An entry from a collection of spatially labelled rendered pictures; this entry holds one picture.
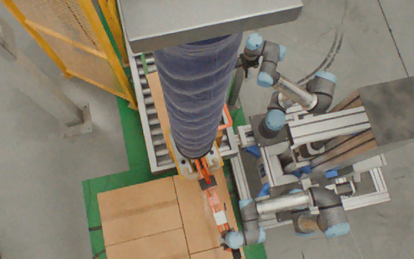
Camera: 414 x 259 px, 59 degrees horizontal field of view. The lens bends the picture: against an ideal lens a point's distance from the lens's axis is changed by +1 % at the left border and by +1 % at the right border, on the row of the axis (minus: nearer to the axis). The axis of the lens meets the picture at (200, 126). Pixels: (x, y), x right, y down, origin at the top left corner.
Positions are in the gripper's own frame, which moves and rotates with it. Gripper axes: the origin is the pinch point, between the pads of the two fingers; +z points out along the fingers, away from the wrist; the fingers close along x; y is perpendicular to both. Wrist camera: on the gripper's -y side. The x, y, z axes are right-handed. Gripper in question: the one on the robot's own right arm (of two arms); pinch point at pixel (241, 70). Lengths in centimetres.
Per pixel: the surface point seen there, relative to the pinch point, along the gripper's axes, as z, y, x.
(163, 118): 57, -49, 0
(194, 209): 98, -41, -65
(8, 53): -4, -123, 35
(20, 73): 28, -131, 40
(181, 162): 37, -44, -37
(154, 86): 57, -51, 24
